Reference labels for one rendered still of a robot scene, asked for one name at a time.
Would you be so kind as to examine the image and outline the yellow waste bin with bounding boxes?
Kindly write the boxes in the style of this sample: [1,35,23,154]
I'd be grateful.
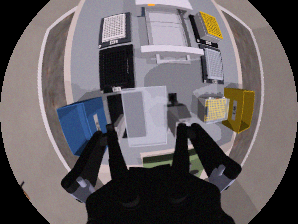
[221,88,255,134]

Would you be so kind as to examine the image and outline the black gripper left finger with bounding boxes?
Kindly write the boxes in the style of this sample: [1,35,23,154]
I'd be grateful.
[61,114,140,207]

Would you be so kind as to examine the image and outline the grey bench mat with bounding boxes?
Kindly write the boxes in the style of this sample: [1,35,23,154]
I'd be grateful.
[70,0,239,165]

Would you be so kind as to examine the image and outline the black multiwell plate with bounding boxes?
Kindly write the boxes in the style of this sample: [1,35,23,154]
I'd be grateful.
[103,48,129,88]

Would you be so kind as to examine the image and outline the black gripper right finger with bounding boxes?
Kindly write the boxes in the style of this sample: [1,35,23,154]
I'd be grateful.
[165,110,242,203]

